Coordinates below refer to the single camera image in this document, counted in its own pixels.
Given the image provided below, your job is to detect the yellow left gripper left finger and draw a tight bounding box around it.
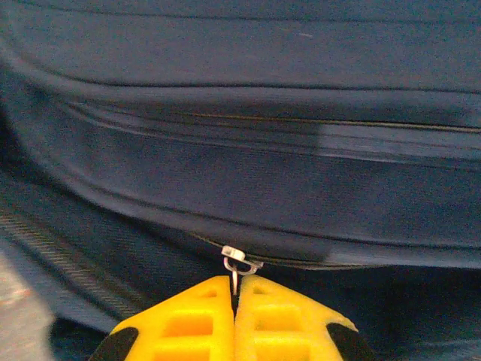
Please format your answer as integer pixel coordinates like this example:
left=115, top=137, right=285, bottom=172
left=89, top=274, right=236, bottom=361

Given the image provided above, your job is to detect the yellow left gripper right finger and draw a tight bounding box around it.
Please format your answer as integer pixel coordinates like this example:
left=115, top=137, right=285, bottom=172
left=234, top=274, right=377, bottom=361

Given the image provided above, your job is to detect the navy blue backpack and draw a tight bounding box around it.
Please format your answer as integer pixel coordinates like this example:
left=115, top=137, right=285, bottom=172
left=0, top=0, right=481, bottom=361

